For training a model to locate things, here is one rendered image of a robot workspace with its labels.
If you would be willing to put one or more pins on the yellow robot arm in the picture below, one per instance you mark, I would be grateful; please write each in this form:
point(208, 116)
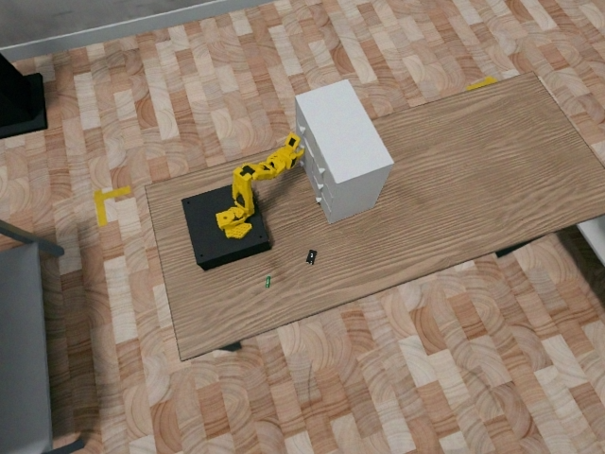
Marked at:
point(242, 177)

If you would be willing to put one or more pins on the white chest of drawers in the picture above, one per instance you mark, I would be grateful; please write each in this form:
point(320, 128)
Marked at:
point(350, 145)

